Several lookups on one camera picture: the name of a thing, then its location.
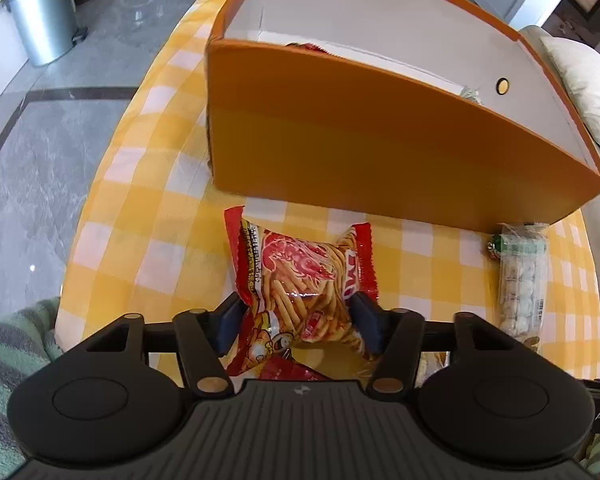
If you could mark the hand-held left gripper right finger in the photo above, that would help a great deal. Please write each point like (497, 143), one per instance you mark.
(367, 325)

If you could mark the silver metal trash bin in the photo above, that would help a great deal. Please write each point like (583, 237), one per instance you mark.
(42, 15)

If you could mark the pale green snack packet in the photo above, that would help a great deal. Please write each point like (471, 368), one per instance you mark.
(471, 93)

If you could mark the red shrimp stick snack packet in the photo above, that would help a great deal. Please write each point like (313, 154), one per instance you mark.
(300, 280)

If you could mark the cream cushion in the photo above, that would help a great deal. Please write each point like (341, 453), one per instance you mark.
(587, 80)

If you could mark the clear packet of white candies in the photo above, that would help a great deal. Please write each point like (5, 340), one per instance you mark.
(522, 285)

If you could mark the yellow checked tablecloth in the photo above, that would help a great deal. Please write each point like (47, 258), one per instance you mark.
(150, 200)

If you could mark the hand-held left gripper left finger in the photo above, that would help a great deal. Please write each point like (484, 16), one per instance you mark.
(227, 324)

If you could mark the red patterned snack packet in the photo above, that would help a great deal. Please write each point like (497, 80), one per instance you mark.
(292, 371)

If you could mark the orange cardboard box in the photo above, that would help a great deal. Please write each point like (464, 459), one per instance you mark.
(360, 150)

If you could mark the green striped blanket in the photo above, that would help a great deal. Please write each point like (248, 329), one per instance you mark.
(10, 340)

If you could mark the red yellow snack packet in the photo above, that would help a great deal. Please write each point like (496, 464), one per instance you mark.
(306, 47)

